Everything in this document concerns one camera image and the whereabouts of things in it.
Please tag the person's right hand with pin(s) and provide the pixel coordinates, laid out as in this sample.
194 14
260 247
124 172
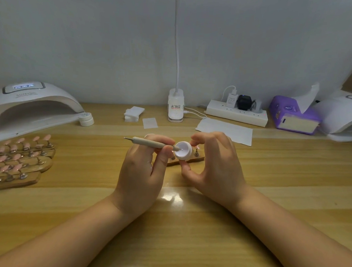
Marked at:
221 169

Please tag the person's left hand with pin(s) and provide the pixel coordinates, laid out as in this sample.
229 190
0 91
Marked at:
139 180

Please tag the grey dotting pen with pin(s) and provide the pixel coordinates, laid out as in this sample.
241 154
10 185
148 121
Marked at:
143 141

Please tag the wooden nail holder strip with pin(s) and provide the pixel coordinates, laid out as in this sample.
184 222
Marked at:
180 162

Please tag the white gel jar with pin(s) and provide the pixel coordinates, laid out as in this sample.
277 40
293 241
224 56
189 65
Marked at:
183 150

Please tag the wooden stands with pink nails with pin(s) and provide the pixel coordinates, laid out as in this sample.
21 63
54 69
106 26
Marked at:
16 162

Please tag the white nail lamp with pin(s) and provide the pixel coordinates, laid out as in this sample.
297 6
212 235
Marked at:
32 102
341 116

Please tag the person's left forearm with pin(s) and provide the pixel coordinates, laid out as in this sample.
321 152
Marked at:
55 240

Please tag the person's right forearm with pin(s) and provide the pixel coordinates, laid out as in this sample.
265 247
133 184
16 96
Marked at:
299 239

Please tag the white desk lamp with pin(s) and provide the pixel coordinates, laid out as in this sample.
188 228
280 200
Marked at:
175 107

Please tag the white paper sheet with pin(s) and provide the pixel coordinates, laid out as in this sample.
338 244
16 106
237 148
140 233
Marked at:
228 131

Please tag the white power strip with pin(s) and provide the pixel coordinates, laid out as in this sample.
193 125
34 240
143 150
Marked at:
236 113

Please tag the small white paper square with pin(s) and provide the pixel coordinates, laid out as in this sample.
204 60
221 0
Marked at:
149 122

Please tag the stack of white cotton pads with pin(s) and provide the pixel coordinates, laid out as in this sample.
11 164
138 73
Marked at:
134 113

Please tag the white charger plug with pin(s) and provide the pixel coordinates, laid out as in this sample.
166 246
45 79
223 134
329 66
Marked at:
231 100

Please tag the black plug adapter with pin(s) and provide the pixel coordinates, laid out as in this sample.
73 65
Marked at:
244 102

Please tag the grey plug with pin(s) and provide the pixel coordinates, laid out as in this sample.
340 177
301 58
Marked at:
257 106

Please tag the small closed white jar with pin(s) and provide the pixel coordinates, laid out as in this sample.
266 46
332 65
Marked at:
86 120

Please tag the purple tissue box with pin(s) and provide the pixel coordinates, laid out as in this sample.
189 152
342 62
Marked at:
283 112

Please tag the white tissue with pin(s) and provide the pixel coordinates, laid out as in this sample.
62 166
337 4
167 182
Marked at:
308 98

